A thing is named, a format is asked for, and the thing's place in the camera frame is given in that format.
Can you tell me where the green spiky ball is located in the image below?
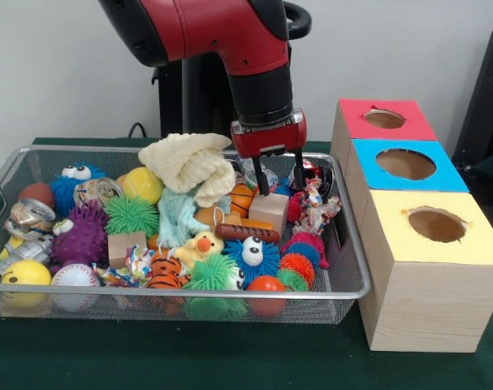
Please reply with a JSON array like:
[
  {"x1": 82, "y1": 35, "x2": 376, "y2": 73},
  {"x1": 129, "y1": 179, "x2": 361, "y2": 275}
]
[{"x1": 184, "y1": 253, "x2": 247, "y2": 322}]

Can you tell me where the purple spiky toy with eyes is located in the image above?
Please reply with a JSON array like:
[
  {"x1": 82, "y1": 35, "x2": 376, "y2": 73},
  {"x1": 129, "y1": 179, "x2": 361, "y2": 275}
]
[{"x1": 49, "y1": 201, "x2": 109, "y2": 275}]

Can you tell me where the orange red ball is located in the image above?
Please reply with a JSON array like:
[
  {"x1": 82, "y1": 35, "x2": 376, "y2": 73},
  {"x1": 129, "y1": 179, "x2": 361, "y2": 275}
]
[{"x1": 245, "y1": 275, "x2": 288, "y2": 318}]

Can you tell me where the cream muslin cloth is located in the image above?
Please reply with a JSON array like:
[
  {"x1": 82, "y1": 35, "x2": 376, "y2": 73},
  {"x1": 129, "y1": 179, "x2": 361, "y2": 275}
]
[{"x1": 138, "y1": 132, "x2": 236, "y2": 208}]

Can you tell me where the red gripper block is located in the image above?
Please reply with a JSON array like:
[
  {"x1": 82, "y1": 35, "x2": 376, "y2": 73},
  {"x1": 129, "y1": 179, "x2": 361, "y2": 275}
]
[{"x1": 231, "y1": 115, "x2": 308, "y2": 197}]

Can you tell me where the light teal muslin cloth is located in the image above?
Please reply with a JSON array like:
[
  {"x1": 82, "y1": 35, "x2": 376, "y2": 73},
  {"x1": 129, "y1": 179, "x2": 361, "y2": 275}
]
[{"x1": 156, "y1": 188, "x2": 201, "y2": 249}]

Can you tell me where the wooden box with three holes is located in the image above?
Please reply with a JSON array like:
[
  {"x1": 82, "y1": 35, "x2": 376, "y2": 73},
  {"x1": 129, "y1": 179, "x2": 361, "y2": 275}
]
[{"x1": 330, "y1": 97, "x2": 493, "y2": 353}]

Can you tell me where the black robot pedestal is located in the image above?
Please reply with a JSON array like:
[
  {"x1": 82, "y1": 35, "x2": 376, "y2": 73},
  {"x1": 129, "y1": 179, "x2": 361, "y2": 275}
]
[{"x1": 151, "y1": 0, "x2": 313, "y2": 141}]

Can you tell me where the yellow smiley ball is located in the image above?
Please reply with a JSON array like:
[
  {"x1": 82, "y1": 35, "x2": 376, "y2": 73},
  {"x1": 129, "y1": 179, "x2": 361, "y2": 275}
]
[{"x1": 0, "y1": 259, "x2": 52, "y2": 306}]

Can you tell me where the black chair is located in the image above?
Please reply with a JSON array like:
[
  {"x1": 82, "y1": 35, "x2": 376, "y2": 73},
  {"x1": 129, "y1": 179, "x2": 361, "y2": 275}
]
[{"x1": 452, "y1": 27, "x2": 493, "y2": 163}]

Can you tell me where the white baseball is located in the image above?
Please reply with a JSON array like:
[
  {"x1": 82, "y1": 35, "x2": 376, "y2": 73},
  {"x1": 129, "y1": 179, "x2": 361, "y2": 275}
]
[{"x1": 50, "y1": 263, "x2": 102, "y2": 312}]

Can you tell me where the blue spiky toy with eyes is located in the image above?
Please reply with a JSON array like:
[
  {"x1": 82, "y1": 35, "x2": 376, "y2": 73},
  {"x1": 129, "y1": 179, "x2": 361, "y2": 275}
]
[{"x1": 50, "y1": 162, "x2": 107, "y2": 216}]

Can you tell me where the orange striped tiger plush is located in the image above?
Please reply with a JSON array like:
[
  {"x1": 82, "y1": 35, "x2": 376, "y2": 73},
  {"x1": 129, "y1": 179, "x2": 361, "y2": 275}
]
[{"x1": 147, "y1": 254, "x2": 192, "y2": 290}]

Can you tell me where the yellow tennis ball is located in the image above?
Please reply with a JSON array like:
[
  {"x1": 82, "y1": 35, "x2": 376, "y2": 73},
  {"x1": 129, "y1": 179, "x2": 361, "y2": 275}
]
[{"x1": 122, "y1": 166, "x2": 165, "y2": 206}]

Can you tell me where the shallow metal mesh bin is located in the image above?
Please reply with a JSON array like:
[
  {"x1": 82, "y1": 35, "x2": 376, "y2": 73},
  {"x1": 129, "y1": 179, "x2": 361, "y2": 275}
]
[{"x1": 0, "y1": 145, "x2": 372, "y2": 324}]

